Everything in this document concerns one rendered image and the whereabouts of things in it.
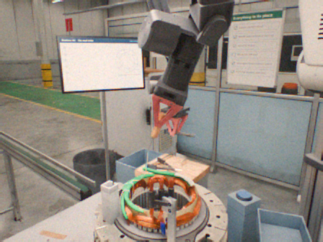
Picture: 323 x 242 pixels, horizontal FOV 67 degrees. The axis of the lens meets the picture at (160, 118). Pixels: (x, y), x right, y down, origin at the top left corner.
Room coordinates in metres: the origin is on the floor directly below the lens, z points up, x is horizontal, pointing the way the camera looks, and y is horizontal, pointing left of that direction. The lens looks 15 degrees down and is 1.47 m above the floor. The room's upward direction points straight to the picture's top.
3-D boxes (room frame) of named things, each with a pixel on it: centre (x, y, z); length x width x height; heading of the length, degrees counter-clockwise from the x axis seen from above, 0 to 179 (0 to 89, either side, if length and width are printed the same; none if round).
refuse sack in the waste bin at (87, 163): (2.07, 0.60, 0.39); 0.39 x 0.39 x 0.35
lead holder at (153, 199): (0.40, 0.00, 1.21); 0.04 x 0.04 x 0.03; 56
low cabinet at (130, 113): (3.27, 0.31, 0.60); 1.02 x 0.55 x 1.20; 50
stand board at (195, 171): (0.81, -0.04, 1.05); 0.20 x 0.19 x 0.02; 53
